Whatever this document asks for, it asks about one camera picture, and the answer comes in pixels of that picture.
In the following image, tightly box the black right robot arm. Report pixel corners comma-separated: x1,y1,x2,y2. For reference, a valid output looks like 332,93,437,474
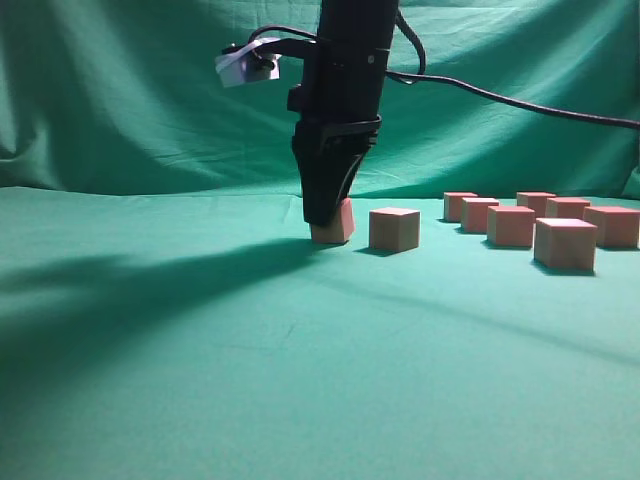
287,1,398,226

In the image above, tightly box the wrist camera with white tag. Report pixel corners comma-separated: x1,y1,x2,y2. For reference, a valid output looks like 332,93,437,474
214,24,318,88

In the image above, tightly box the green cloth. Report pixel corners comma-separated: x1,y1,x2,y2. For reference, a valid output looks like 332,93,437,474
1,1,639,479

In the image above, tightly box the black cable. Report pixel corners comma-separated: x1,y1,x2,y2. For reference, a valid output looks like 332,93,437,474
384,7,640,132

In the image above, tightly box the pink wooden cube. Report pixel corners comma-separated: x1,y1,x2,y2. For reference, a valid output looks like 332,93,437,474
310,198,355,245

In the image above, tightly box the left-column cube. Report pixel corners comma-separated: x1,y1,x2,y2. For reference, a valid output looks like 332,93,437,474
487,206,535,248
443,192,478,222
461,197,500,234
533,218,597,272

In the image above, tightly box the right-column cube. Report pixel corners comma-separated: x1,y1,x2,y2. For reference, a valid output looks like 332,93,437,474
544,197,591,220
516,191,555,218
583,206,639,249

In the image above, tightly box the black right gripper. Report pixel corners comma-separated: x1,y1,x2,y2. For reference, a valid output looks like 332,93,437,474
287,39,389,225

